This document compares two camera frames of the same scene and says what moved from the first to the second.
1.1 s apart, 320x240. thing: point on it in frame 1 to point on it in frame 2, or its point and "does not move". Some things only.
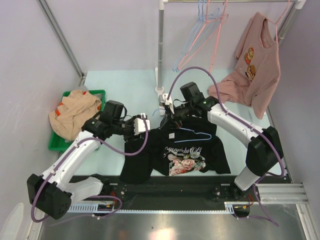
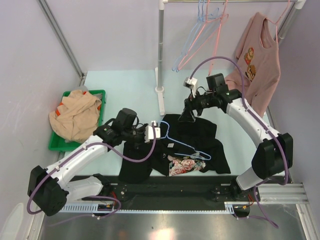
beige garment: (76, 108) does not move
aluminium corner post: (56, 29) does not move
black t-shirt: (192, 147) does not move
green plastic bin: (56, 144) does not move
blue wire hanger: (187, 129) to (167, 136)
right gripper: (170, 120) to (190, 103)
